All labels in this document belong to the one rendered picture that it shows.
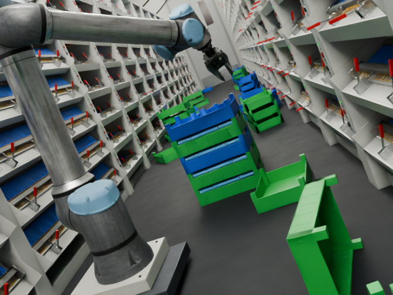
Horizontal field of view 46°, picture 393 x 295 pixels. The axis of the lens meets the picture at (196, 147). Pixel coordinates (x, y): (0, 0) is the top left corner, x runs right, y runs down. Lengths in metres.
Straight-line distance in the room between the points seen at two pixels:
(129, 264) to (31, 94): 0.60
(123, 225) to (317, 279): 0.64
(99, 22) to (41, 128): 0.37
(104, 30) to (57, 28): 0.14
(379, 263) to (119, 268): 0.71
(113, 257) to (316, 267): 0.66
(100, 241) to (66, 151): 0.32
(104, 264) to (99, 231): 0.10
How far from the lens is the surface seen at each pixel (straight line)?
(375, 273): 1.15
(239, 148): 2.00
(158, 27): 1.58
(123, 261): 1.42
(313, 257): 0.96
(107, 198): 1.38
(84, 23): 1.48
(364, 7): 1.02
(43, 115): 1.53
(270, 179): 2.00
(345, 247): 1.26
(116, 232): 1.40
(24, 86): 1.53
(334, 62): 1.47
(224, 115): 1.98
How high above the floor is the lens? 0.58
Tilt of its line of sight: 9 degrees down
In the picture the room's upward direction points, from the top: 24 degrees counter-clockwise
